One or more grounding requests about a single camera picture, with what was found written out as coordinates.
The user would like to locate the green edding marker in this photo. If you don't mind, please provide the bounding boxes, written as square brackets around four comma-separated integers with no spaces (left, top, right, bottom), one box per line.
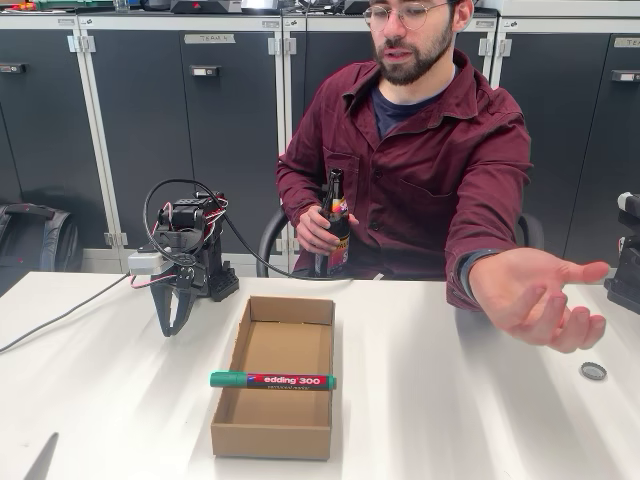
[208,370,338,391]

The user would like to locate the brown beer bottle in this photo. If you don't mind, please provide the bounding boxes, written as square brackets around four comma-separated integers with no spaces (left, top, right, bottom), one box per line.
[313,168,351,279]

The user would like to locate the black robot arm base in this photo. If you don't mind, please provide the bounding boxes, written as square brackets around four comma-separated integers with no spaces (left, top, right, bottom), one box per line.
[603,192,640,316]

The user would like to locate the person's right forearm maroon sleeve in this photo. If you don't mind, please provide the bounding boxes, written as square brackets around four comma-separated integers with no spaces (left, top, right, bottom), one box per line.
[276,182,321,236]

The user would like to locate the person's right hand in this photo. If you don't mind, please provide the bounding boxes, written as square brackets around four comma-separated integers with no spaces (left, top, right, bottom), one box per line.
[295,202,360,259]

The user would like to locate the person's left hand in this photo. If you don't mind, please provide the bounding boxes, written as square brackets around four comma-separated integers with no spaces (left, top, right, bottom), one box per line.
[469,247,611,355]

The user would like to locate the black office chair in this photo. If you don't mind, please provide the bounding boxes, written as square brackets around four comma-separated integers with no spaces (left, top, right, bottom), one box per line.
[255,205,546,280]

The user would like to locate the open cardboard box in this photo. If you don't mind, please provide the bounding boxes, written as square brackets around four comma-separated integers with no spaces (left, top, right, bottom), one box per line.
[209,294,336,461]

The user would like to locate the dark grey backpack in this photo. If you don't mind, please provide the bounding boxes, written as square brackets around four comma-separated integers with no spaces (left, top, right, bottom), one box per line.
[0,202,84,296]

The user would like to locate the grey laptop corner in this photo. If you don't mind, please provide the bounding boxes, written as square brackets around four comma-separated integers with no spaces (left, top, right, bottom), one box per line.
[22,432,60,480]

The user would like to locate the bearded man in maroon shirt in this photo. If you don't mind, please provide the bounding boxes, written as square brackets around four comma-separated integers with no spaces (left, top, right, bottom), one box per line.
[276,0,532,312]

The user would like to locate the blue band smartwatch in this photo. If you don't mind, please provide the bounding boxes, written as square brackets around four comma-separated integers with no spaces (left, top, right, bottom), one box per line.
[457,248,501,304]

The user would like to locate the green flat box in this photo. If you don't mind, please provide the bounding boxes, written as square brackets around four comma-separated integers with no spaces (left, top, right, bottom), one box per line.
[37,0,114,11]

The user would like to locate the round metal glasses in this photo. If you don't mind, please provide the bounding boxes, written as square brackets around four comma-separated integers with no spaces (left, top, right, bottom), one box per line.
[363,1,451,32]

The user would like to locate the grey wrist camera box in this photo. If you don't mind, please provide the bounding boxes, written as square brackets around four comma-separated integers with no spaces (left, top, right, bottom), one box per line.
[127,248,167,277]

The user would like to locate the white red servo wires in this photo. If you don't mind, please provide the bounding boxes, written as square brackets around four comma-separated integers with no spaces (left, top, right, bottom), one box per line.
[130,194,231,290]

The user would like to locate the grey black power cable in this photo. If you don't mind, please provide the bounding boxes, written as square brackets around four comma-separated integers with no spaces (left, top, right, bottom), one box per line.
[0,272,130,354]

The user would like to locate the black camera cable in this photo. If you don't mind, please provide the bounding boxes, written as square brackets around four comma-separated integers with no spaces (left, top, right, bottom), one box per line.
[143,178,354,282]

